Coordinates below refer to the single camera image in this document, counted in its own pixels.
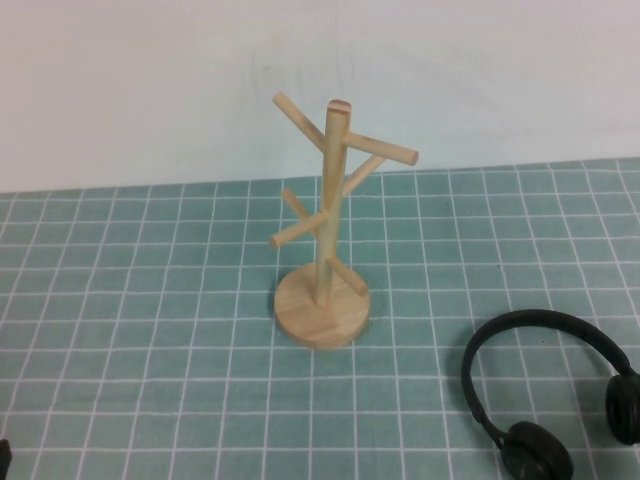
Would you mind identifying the green white-checked tablecloth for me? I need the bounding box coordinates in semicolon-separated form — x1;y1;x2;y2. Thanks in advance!
0;157;640;480

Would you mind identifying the black over-ear headphones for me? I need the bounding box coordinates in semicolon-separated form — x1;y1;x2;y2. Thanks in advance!
460;308;640;480

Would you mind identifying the wooden tree-shaped headphone stand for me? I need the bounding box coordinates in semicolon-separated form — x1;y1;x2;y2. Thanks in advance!
268;91;420;350

